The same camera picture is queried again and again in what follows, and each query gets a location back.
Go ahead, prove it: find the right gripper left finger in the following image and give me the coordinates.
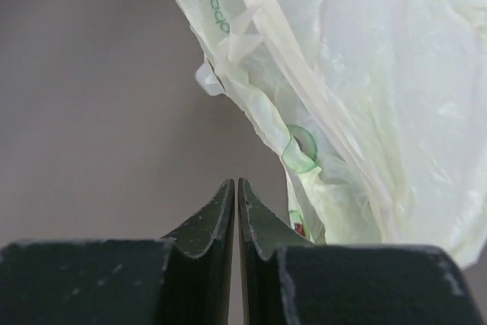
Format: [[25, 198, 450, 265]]
[[1, 180, 234, 324]]

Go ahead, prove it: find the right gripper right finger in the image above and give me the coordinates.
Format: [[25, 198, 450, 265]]
[[238, 179, 483, 324]]

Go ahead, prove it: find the light green plastic bag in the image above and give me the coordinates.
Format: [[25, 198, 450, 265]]
[[176, 0, 486, 268]]

